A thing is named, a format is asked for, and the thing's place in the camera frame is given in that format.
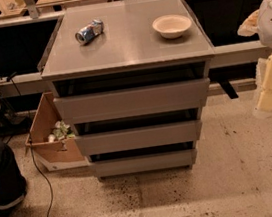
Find grey bottom drawer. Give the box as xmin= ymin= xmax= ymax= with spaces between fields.
xmin=91 ymin=149 xmax=197 ymax=178

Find grey drawer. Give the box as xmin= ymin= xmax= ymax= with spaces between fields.
xmin=53 ymin=78 xmax=210 ymax=125
xmin=75 ymin=120 xmax=202 ymax=156
xmin=91 ymin=149 xmax=197 ymax=178

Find grey drawer cabinet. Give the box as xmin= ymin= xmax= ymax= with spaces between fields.
xmin=32 ymin=0 xmax=231 ymax=188

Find grey middle drawer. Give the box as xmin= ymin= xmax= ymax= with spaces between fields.
xmin=75 ymin=120 xmax=202 ymax=156

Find grey top drawer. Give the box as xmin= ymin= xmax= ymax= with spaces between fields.
xmin=53 ymin=78 xmax=210 ymax=125

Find white paper bowl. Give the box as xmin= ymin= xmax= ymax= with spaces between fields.
xmin=152 ymin=14 xmax=192 ymax=39

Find crushed blue soda can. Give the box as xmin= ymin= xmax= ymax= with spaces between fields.
xmin=75 ymin=19 xmax=104 ymax=45

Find crumpled green white trash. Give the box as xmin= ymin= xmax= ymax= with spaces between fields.
xmin=47 ymin=120 xmax=75 ymax=143

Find brown cardboard box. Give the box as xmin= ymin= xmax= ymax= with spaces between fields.
xmin=26 ymin=92 xmax=89 ymax=171

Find black floor cable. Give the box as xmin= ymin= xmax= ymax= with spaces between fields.
xmin=6 ymin=69 xmax=57 ymax=217

